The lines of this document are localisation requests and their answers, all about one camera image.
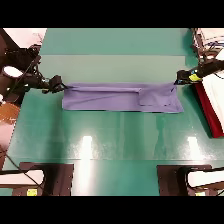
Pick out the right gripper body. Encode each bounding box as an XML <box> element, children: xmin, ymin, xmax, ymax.
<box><xmin>175</xmin><ymin>68</ymin><xmax>202</xmax><ymax>86</ymax></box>

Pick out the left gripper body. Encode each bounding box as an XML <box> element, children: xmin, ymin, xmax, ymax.
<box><xmin>42</xmin><ymin>74</ymin><xmax>64</xmax><ymax>95</ymax></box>

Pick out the purple shirt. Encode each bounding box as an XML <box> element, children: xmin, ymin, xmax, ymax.
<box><xmin>61</xmin><ymin>82</ymin><xmax>185</xmax><ymax>114</ymax></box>

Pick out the heap of clothes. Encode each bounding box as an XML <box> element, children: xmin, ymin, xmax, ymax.
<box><xmin>191</xmin><ymin>27</ymin><xmax>224</xmax><ymax>51</ymax></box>

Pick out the black cable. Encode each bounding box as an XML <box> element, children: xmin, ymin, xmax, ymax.
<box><xmin>0</xmin><ymin>145</ymin><xmax>46</xmax><ymax>189</ymax></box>

